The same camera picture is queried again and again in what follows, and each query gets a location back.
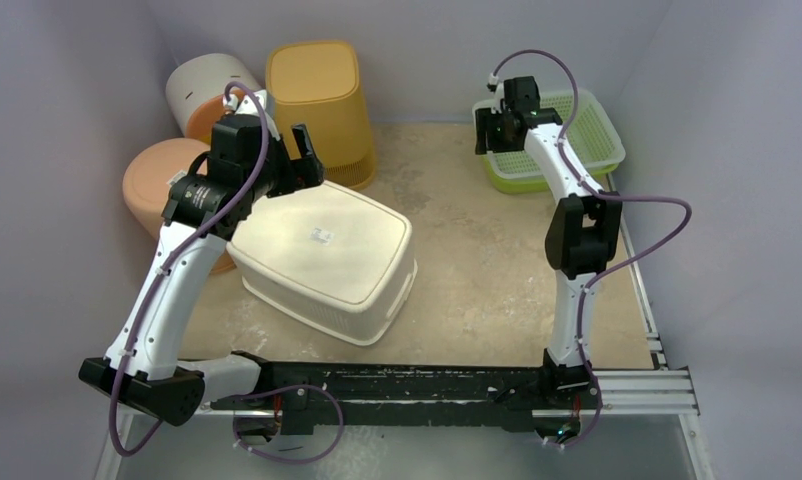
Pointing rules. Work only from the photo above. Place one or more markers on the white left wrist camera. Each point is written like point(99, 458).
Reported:
point(240, 103)

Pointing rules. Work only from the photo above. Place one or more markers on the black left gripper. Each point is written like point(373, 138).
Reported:
point(299, 173)

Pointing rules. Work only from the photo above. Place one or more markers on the round drawer cabinet white orange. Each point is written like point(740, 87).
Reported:
point(194, 91)

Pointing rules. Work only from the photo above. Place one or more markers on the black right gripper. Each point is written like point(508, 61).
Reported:
point(492, 130)

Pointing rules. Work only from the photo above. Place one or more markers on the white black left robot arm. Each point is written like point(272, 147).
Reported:
point(203, 209)

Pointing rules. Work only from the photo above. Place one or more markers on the yellow orange slatted bin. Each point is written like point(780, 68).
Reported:
point(318, 84)

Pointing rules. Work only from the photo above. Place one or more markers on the cream perforated laundry basket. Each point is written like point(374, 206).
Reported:
point(329, 257)

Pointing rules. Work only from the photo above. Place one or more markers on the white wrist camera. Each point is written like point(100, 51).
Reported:
point(496, 89)
point(240, 103)

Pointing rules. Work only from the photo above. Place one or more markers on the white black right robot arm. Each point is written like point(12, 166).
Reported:
point(582, 236)

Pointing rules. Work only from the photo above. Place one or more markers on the aluminium extrusion frame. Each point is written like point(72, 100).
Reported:
point(483, 295)

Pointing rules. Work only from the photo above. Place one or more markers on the peach plastic bucket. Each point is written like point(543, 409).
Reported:
point(150, 175)

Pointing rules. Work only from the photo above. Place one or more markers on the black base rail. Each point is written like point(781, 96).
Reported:
point(311, 394)

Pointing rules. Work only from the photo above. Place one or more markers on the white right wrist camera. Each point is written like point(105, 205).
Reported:
point(496, 89)

